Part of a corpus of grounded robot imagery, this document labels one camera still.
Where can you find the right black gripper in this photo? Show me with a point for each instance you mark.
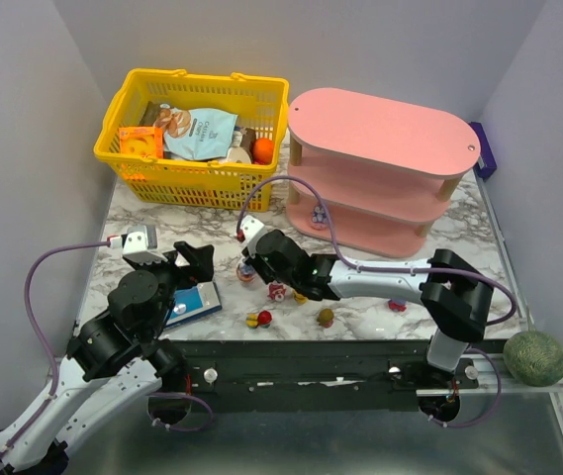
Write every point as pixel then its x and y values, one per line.
pixel 259 254

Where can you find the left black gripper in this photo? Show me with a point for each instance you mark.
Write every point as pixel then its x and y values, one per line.
pixel 174 270

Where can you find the purple bunny cup toy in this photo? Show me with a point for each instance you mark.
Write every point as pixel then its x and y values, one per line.
pixel 244 272

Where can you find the purple bunny donut toy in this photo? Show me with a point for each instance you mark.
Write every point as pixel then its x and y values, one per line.
pixel 319 218

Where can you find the small purple bunny toy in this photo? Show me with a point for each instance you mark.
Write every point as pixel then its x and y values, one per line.
pixel 397 305

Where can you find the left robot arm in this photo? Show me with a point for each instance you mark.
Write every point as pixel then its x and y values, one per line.
pixel 117 357

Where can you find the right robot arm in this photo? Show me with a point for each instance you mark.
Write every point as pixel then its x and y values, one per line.
pixel 456 296

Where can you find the pink three-tier shelf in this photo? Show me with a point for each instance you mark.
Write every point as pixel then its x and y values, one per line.
pixel 383 170

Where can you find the purple box behind shelf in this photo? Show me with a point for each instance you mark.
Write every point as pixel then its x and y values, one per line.
pixel 486 164

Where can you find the pink bear toy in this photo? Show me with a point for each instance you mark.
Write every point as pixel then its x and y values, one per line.
pixel 277 292

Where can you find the blue boxed product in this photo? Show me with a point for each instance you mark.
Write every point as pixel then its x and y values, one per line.
pixel 193 304

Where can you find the yellow duck toy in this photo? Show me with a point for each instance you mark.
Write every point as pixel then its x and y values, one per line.
pixel 300 299

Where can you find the red yellow mushroom toy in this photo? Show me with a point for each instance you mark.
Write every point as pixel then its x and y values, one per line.
pixel 261 320

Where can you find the olive brown round toy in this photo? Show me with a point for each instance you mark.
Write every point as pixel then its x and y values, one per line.
pixel 325 318

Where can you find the orange fruit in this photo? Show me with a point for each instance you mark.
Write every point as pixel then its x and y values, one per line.
pixel 262 151

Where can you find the white round container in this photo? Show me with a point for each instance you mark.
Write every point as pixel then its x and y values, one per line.
pixel 238 154

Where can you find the orange snack box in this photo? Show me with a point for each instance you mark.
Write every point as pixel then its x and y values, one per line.
pixel 144 142

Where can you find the light blue snack bag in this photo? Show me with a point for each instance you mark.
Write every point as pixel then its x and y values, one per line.
pixel 197 134

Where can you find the yellow plastic shopping basket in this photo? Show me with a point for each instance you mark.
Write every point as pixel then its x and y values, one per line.
pixel 261 106

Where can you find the dark brown packet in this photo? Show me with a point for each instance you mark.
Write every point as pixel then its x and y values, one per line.
pixel 150 114

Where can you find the green textured ball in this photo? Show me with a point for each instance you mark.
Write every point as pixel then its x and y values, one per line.
pixel 534 358

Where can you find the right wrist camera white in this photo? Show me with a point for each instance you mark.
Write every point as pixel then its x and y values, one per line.
pixel 250 230

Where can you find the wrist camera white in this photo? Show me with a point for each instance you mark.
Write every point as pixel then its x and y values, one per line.
pixel 250 230
pixel 138 246

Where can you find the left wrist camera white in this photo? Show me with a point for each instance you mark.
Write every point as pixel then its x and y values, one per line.
pixel 138 246

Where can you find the black mounting rail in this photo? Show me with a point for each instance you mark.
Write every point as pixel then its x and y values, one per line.
pixel 288 376

